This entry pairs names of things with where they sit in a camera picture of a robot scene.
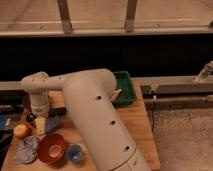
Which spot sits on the cream wedge in tray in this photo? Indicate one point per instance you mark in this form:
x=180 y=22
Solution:
x=115 y=94

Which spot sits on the black rectangular block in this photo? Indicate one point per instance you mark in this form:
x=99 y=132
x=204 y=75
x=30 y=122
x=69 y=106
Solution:
x=57 y=111

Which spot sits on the left wooden window post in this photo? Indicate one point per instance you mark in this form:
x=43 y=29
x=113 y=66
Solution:
x=64 y=16

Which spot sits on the orange red bowl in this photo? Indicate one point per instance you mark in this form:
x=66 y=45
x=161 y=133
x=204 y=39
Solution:
x=51 y=148

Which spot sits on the small blue bowl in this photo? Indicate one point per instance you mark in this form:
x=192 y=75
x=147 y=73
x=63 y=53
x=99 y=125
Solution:
x=74 y=153

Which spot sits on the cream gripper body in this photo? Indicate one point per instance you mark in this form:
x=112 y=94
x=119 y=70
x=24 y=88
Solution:
x=40 y=106

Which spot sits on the grey blue cloth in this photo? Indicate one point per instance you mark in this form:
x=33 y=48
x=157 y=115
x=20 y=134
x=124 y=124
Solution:
x=27 y=150

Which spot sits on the orange fruit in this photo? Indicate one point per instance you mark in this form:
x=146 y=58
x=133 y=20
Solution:
x=21 y=131

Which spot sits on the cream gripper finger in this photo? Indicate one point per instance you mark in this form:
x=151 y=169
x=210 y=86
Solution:
x=40 y=125

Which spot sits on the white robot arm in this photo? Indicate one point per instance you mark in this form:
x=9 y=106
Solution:
x=86 y=96

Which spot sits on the green plastic tray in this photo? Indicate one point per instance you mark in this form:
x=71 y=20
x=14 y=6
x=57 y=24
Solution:
x=127 y=95

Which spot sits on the right wooden window post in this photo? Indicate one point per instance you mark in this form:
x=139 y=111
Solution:
x=130 y=15

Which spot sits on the wooden window post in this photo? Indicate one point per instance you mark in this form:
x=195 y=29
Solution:
x=130 y=15
x=64 y=16

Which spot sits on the blue sponge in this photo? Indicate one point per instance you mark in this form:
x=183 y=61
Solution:
x=53 y=123

